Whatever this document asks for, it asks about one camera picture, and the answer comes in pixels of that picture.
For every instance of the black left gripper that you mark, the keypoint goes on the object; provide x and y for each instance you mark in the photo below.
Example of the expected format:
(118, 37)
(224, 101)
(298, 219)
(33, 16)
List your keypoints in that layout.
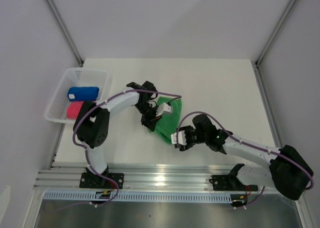
(150, 122)

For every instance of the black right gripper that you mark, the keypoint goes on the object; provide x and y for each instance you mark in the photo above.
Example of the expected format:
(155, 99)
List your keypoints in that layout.
(187, 129)

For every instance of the green towel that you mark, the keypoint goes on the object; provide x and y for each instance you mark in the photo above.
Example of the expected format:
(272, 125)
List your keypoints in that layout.
(168, 124)

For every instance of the blue towel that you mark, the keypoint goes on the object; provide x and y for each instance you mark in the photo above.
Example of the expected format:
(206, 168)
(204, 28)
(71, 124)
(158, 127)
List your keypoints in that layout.
(83, 93)

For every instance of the red towel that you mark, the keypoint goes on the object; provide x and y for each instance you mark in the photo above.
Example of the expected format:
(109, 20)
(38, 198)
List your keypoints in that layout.
(73, 110)

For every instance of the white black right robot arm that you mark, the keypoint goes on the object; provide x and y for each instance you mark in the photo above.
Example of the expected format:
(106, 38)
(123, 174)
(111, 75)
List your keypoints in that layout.
(280, 168)

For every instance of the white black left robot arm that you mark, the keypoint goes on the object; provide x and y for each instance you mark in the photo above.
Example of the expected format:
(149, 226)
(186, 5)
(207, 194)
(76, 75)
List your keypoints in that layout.
(91, 127)

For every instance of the white perforated plastic basket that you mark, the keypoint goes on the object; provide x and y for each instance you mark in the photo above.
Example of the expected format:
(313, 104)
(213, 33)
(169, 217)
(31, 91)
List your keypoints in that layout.
(76, 85)

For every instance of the aluminium front rail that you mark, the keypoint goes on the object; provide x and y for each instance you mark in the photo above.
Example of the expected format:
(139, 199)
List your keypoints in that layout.
(137, 177)

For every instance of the aluminium rail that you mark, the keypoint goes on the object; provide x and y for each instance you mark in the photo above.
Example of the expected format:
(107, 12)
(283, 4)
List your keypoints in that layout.
(56, 146)
(137, 177)
(276, 136)

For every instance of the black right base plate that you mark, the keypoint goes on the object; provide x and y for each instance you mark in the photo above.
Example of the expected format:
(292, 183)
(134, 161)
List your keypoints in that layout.
(230, 183)

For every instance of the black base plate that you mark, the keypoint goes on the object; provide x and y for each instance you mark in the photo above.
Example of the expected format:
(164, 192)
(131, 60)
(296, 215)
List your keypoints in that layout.
(230, 183)
(89, 180)

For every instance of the aluminium right side rail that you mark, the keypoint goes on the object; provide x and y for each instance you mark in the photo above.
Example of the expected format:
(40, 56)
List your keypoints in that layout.
(276, 136)

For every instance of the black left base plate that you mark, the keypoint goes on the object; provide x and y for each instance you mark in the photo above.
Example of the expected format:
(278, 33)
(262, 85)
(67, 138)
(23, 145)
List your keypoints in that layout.
(89, 180)

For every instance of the aluminium left side rail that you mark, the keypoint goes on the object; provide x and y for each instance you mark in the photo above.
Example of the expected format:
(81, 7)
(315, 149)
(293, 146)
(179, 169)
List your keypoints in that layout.
(56, 146)

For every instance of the white slotted cable duct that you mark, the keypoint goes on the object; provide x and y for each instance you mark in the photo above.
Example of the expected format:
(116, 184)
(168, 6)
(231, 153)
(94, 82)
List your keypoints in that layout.
(133, 196)

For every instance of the aluminium left frame post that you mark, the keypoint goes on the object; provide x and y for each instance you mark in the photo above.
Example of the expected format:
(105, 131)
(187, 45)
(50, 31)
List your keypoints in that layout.
(64, 31)

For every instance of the aluminium frame post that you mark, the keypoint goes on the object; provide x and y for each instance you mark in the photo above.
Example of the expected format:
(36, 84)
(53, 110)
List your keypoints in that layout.
(280, 24)
(64, 31)

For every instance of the aluminium right frame post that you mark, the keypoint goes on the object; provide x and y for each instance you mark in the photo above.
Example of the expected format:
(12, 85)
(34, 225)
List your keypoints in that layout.
(280, 24)

